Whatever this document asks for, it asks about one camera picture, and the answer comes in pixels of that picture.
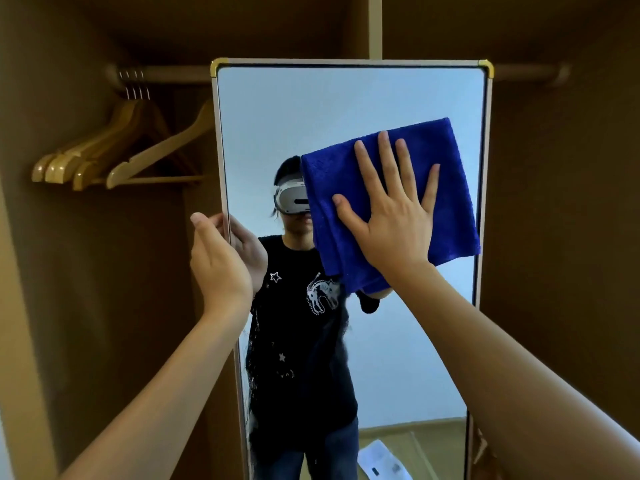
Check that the tall framed mirror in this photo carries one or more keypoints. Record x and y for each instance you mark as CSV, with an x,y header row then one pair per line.
x,y
275,119

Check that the person's left hand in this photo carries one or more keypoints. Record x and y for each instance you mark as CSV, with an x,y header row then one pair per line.
x,y
222,274

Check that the wooden clothes rail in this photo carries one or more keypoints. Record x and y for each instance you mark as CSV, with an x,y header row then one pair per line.
x,y
170,73

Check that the person's right forearm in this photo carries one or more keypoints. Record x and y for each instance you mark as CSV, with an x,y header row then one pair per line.
x,y
525,374

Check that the blue cloth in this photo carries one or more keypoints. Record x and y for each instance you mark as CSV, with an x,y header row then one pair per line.
x,y
450,194

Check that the person's right hand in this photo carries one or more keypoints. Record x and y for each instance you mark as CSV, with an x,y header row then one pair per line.
x,y
400,234

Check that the wooden wardrobe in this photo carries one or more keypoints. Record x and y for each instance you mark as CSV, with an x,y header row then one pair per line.
x,y
560,219

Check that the person's left forearm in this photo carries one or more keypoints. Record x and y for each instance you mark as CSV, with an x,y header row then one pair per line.
x,y
165,409

